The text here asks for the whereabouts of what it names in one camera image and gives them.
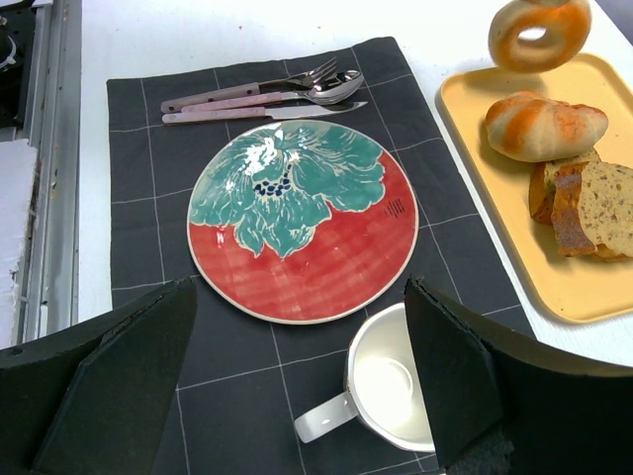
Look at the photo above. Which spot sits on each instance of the white mug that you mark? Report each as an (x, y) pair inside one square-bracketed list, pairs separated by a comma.
[(381, 388)]

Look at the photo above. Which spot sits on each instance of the round striped bread roll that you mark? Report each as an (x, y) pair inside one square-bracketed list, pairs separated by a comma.
[(529, 127)]

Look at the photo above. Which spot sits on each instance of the dark checked placemat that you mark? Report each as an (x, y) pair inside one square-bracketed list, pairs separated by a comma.
[(244, 380)]

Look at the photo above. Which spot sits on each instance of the yellow rectangular tray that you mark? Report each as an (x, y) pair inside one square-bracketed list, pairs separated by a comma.
[(578, 290)]

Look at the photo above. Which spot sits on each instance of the red and teal plate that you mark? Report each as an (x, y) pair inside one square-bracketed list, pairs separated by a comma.
[(302, 222)]

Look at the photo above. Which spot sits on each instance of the pink handled knife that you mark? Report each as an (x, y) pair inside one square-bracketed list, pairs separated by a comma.
[(277, 113)]

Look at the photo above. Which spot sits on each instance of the aluminium table frame rail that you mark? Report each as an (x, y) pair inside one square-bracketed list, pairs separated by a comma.
[(45, 277)]

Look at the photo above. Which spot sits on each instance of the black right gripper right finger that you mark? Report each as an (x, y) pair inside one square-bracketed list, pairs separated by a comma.
[(500, 402)]

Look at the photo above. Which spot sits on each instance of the pink handled spoon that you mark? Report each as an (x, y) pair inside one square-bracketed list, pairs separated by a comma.
[(329, 91)]

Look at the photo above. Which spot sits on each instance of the pink handled fork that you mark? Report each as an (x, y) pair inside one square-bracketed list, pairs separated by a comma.
[(301, 81)]

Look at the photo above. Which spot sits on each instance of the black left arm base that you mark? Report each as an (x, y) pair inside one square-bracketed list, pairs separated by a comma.
[(18, 25)]

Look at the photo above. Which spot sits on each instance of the orange white bagel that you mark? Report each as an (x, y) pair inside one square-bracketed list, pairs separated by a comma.
[(537, 36)]

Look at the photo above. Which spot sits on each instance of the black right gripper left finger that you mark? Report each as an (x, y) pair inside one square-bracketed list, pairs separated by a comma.
[(94, 398)]

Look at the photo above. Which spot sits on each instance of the front seeded bread slice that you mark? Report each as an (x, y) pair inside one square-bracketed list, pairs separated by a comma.
[(592, 210)]

